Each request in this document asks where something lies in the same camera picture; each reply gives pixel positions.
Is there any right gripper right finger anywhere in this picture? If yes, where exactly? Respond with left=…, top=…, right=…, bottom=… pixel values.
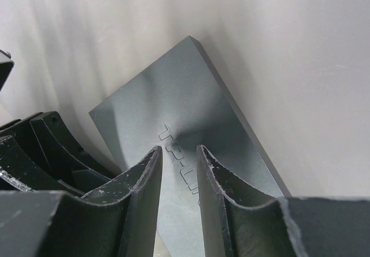
left=197, top=145, right=369, bottom=256

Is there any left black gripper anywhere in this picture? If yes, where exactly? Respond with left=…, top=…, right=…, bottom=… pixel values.
left=0, top=50, right=14, bottom=90

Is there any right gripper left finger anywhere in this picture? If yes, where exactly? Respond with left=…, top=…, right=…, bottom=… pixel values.
left=1, top=146, right=162, bottom=256

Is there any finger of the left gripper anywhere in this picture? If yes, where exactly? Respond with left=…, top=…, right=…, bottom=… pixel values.
left=30, top=111, right=115, bottom=194
left=1, top=119, right=82, bottom=196

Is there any dark grey network switch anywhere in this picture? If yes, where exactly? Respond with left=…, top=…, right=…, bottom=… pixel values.
left=90, top=36, right=288, bottom=256

